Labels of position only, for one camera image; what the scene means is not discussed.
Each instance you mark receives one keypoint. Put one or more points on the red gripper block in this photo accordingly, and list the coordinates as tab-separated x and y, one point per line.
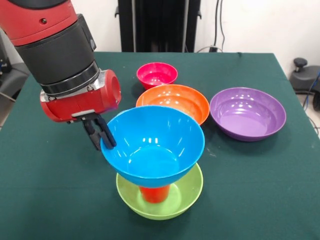
82	105

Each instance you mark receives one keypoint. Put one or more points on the blue bowl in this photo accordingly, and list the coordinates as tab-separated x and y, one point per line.
155	150

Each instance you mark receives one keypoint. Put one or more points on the red cup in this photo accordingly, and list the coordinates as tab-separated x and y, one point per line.
153	195

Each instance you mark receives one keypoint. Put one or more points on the orange bowl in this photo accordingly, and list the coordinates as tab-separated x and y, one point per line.
175	97

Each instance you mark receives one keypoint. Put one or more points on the green bowl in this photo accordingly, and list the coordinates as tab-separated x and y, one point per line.
185	197

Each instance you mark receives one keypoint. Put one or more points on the purple bowl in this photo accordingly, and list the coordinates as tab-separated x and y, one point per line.
247	117

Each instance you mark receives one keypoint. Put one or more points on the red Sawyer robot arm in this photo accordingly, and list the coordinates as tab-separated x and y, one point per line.
50	45

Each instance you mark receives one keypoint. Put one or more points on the dark green table cloth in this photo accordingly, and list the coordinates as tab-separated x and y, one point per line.
62	187

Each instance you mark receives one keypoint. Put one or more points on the small pink bowl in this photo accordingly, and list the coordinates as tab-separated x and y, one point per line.
156	75

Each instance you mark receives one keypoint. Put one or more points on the black chair base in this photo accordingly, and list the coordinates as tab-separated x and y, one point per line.
12	77
306	77

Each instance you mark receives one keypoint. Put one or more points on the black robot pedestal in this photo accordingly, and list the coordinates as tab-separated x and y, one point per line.
155	25

